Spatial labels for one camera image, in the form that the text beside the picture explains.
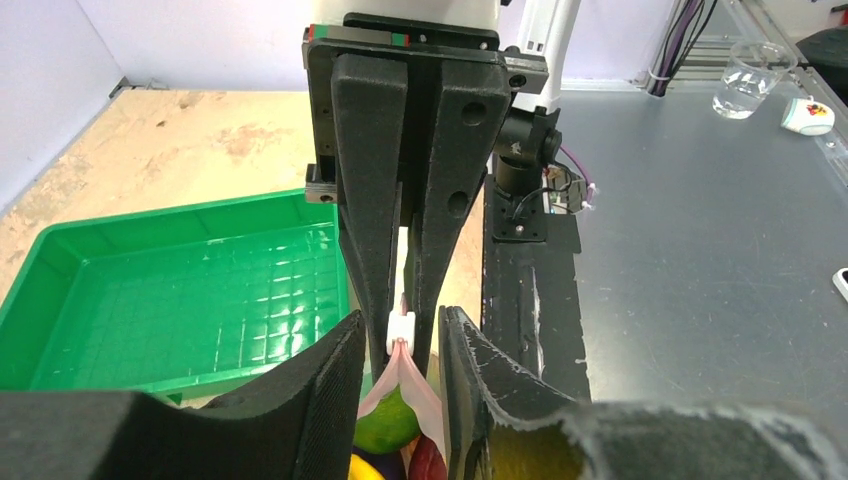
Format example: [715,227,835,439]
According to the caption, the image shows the small white printed cup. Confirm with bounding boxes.
[781,98,835,136]

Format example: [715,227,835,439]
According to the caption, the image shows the clear glass beaker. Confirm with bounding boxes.
[712,41,798,120]

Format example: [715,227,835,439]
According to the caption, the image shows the white smartphone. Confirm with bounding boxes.
[832,267,848,302]

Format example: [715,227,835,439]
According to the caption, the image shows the yellow bell pepper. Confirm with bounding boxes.
[347,454,385,480]

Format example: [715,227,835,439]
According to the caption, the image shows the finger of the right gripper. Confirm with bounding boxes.
[331,54,408,377]
[410,61,512,371]

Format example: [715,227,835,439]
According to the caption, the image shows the green plastic tray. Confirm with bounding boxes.
[1,190,349,402]

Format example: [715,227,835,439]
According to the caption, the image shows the dark red apple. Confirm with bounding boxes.
[408,435,447,480]

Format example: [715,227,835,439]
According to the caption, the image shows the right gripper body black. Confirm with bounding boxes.
[302,12,549,203]

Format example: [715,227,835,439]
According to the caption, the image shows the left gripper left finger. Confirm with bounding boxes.
[1,311,366,479]

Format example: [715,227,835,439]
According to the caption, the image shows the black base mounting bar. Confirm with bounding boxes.
[480,176,591,401]

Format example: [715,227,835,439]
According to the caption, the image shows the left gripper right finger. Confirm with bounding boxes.
[439,307,847,479]

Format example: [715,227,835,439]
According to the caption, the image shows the clear zip top bag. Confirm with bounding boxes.
[356,266,446,479]

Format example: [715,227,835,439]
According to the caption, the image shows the bundle of cables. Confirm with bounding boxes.
[645,0,720,99]

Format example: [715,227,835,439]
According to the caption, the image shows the green orange mango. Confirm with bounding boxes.
[353,388,421,454]

